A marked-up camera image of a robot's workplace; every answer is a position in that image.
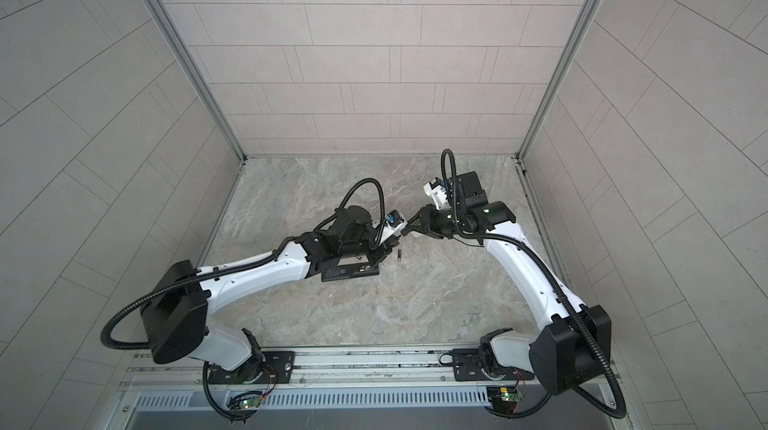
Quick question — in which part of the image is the aluminium corner post right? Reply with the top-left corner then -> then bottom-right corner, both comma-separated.
515,0 -> 628,160

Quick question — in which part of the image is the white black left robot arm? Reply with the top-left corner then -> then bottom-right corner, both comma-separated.
140,205 -> 405,371

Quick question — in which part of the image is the right circuit board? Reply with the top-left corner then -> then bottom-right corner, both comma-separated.
486,386 -> 525,415

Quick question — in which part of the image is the black remote control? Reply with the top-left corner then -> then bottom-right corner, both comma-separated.
320,257 -> 379,282

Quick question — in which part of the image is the black yellow screwdriver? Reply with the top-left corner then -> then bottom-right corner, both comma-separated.
401,215 -> 427,236

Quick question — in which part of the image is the circuit board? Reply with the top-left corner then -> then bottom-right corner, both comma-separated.
486,386 -> 525,415
227,390 -> 267,413

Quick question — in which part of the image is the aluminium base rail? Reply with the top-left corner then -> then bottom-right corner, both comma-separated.
107,342 -> 637,430

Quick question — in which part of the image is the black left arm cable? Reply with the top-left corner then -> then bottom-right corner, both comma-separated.
100,177 -> 386,422

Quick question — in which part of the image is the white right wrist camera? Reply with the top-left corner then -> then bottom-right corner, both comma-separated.
423,177 -> 451,210

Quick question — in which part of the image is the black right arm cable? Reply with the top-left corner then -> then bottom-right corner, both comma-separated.
440,148 -> 628,420

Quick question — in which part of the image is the aluminium corner post left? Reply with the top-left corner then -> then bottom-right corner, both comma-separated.
116,0 -> 247,162

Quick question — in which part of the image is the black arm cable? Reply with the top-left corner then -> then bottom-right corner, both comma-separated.
440,148 -> 628,420
100,177 -> 386,422

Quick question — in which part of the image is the left circuit board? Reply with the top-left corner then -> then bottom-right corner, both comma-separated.
227,390 -> 267,413

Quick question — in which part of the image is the aluminium corner post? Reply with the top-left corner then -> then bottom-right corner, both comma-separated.
116,0 -> 247,162
515,0 -> 628,160

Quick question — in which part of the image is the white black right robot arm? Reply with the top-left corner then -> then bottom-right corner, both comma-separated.
406,172 -> 618,395

